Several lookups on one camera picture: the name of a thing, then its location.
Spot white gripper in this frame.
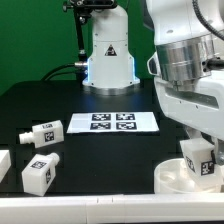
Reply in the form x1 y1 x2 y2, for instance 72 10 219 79
154 71 224 165

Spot white round stool seat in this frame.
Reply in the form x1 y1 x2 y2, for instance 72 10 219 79
154 158 222 194

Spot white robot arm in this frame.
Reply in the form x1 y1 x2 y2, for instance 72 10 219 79
83 0 224 165

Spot white paper marker sheet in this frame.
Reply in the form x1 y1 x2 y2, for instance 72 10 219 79
67 112 159 133

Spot white left block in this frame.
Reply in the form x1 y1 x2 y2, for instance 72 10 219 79
0 150 11 182

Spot white front rail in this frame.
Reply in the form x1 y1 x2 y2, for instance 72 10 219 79
0 193 224 224

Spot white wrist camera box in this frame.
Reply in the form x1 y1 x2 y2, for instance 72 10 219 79
147 53 160 76

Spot grey braided cable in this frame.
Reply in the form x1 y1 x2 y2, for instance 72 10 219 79
191 0 224 43

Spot black cables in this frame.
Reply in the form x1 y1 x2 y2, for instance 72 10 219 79
41 63 86 82

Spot black camera stand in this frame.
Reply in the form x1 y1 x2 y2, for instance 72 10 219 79
62 0 118 81

